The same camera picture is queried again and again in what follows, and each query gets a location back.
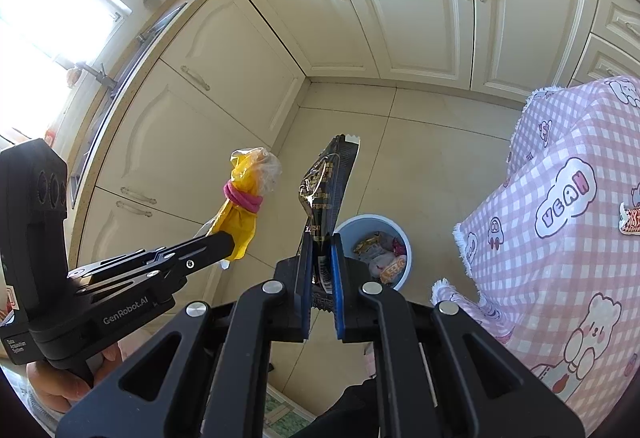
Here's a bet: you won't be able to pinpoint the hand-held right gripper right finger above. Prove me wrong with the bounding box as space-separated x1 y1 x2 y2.
330 233 586 438

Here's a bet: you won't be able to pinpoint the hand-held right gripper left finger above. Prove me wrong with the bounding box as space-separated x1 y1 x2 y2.
56 233 313 438

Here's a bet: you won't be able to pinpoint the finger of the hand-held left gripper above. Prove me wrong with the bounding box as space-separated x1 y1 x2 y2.
67 231 236 280
75 258 223 294

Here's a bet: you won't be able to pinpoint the yellow plastic bag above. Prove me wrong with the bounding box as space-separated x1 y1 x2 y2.
204 147 283 269

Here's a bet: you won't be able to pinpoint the pink hair tie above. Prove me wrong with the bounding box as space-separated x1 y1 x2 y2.
223 181 263 214

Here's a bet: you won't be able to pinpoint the orange snack wrapper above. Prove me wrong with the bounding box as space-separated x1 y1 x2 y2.
379 263 408 287

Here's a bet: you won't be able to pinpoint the golden green wrapper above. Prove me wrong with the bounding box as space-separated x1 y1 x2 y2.
352 232 387 259

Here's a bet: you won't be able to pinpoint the blue plastic bin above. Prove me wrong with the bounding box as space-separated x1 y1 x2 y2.
332 215 413 291

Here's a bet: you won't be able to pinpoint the black snack wrapper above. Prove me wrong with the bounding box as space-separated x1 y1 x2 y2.
299 133 362 314

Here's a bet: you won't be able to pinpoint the person's left hand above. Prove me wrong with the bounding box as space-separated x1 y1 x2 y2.
25 343 123 414

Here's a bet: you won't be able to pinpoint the white crumpled plastic bag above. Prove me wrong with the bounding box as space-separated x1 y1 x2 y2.
359 251 401 280

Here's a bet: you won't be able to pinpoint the person's dark trousers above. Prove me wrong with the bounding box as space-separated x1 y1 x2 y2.
300 380 386 438

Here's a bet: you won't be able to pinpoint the green patterned floor mat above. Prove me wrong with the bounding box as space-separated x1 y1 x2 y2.
264 390 303 438

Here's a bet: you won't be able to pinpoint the steel faucet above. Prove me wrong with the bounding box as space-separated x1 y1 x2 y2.
75 61 118 96

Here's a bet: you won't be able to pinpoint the pink checked tablecloth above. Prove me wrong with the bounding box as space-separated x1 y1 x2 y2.
431 76 640 438

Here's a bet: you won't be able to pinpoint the cream base cabinets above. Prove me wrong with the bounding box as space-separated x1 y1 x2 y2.
70 0 640 269

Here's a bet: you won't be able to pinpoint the red white snack packet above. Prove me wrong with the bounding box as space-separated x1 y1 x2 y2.
619 201 640 235

